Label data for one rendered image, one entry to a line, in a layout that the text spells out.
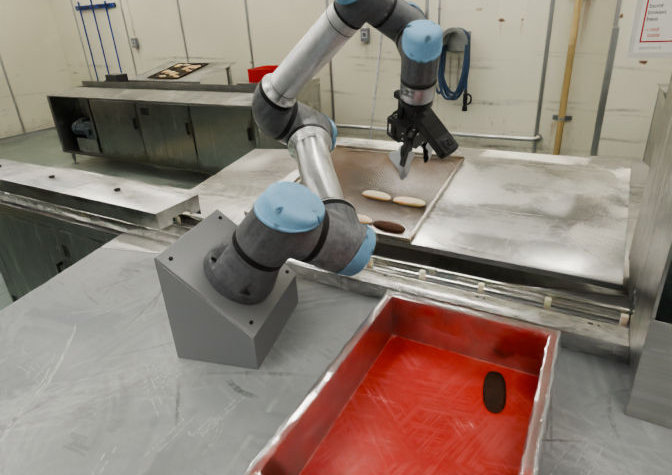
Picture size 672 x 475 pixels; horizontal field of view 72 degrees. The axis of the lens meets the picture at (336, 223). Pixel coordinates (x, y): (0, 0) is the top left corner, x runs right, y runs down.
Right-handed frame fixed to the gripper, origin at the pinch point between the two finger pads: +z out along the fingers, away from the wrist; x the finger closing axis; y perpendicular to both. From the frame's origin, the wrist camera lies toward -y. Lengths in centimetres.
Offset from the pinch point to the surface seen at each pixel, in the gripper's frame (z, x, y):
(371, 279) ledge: 13.9, 23.9, -9.1
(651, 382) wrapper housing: -7, 14, -61
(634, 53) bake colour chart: 1, -85, -11
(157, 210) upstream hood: 25, 50, 59
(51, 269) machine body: 75, 91, 112
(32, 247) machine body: 69, 93, 123
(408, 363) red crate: 6.0, 35.2, -31.1
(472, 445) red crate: -3, 40, -49
